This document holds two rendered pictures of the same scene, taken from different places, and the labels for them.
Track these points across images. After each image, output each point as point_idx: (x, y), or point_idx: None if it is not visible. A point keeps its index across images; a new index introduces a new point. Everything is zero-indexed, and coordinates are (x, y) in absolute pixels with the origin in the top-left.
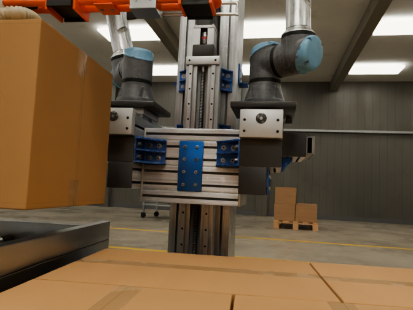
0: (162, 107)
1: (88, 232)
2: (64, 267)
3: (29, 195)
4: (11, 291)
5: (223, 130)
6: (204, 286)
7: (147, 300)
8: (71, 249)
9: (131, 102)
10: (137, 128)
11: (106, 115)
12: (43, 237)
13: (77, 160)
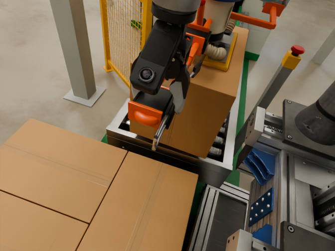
0: (318, 151)
1: (196, 161)
2: (147, 159)
3: (131, 128)
4: (109, 147)
5: (279, 228)
6: (104, 213)
7: (89, 187)
8: (176, 158)
9: (283, 122)
10: (261, 144)
11: (214, 120)
12: (151, 144)
13: (171, 130)
